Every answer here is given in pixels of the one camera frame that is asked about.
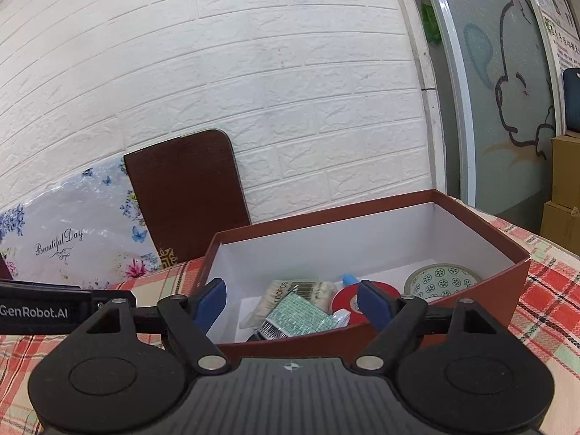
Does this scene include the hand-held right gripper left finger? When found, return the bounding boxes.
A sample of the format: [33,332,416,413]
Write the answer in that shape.
[68,278,227,374]

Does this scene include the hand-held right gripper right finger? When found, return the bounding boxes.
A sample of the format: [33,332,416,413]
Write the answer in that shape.
[356,279,515,374]

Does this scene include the red tape roll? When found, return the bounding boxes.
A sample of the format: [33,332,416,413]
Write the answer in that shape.
[333,283,399,326]

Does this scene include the cotton swab pack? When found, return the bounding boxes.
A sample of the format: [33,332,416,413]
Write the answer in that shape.
[239,278,338,329]

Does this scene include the brown cardboard box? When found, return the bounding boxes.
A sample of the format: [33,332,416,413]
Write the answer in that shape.
[195,189,532,359]

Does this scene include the floral butterfly print bag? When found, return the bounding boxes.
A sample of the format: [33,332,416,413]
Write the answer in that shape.
[0,156,170,288]

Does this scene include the brown box lid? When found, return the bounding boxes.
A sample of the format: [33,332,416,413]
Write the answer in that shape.
[123,129,252,266]

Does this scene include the plaid tablecloth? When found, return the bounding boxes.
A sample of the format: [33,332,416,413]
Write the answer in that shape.
[0,204,580,435]

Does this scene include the cardboard carton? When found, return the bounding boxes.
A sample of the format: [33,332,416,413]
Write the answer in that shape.
[541,202,580,254]
[550,133,580,204]

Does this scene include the frosted glass door cartoon print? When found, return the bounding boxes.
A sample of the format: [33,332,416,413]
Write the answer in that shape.
[417,0,567,236]

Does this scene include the dark blue object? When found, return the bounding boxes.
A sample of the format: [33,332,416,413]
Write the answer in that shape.
[562,67,580,134]

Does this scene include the green object behind door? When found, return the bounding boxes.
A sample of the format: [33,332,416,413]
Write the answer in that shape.
[419,2,440,46]

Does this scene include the white wall trim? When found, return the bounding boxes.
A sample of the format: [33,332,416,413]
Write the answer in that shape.
[385,0,449,200]

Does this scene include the wall poster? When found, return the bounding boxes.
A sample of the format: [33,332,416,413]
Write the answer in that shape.
[521,0,580,73]

